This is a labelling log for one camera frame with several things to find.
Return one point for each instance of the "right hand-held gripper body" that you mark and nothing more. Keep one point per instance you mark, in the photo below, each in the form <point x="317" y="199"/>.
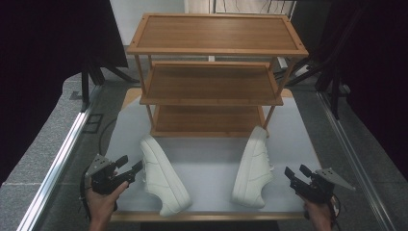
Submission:
<point x="316" y="189"/>

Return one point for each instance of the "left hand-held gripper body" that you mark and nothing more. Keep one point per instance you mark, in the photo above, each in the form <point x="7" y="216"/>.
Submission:
<point x="104" y="179"/>

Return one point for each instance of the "white sneaker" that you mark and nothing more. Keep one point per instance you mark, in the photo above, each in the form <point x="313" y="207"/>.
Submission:
<point x="253" y="166"/>
<point x="160" y="173"/>

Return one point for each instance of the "wooden three-tier shoe rack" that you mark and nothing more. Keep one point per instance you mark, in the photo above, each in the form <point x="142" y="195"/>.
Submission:
<point x="218" y="32"/>

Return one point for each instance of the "person's right hand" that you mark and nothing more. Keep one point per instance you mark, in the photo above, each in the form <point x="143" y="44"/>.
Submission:
<point x="317" y="211"/>

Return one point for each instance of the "person's left hand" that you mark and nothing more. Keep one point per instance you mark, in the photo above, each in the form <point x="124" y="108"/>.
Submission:
<point x="102" y="205"/>

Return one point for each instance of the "black floor socket plate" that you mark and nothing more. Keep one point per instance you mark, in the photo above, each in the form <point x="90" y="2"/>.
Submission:
<point x="93" y="123"/>

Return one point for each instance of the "black metal stand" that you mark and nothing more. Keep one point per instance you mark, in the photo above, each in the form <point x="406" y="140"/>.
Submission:
<point x="333" y="83"/>
<point x="86" y="86"/>

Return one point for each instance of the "dark curtain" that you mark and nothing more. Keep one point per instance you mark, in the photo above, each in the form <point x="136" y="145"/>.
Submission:
<point x="378" y="64"/>
<point x="48" y="64"/>

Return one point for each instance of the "aluminium floor rail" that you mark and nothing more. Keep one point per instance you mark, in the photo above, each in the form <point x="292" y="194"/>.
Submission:
<point x="57" y="163"/>
<point x="352" y="154"/>

